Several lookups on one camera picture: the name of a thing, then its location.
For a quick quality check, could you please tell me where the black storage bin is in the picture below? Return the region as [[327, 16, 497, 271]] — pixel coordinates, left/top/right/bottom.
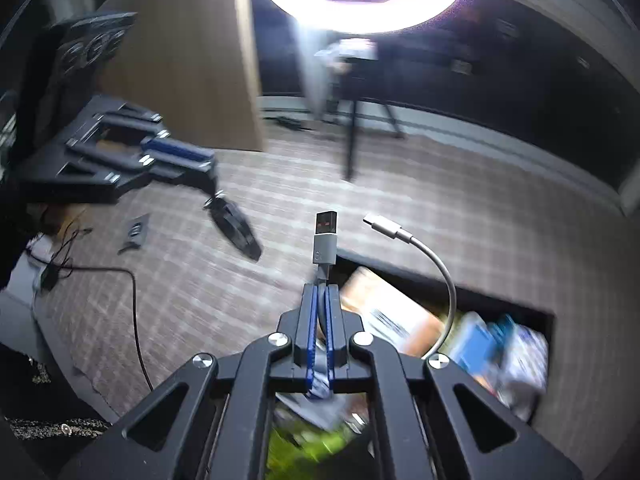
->
[[269, 251, 557, 480]]

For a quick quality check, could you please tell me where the white usb cable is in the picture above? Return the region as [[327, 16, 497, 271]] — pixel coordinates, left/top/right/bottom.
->
[[311, 210, 458, 361]]

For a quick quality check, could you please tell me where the light wood cabinet panel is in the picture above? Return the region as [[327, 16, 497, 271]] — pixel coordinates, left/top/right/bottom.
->
[[100, 0, 265, 151]]

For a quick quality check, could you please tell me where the lime green tube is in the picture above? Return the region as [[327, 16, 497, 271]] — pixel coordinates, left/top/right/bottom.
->
[[264, 420, 375, 479]]

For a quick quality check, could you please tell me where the light blue metal bracket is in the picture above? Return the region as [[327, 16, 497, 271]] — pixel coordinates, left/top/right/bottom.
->
[[448, 312, 516, 375]]

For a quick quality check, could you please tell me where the black tripod stand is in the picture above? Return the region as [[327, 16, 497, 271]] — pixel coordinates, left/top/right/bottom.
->
[[316, 37, 407, 181]]

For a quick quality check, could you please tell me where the black power strip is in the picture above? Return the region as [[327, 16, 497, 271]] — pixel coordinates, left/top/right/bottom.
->
[[266, 116, 310, 131]]

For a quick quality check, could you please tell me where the grey sachet on floor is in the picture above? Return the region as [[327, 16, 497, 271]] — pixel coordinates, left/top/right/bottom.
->
[[117, 214, 151, 255]]

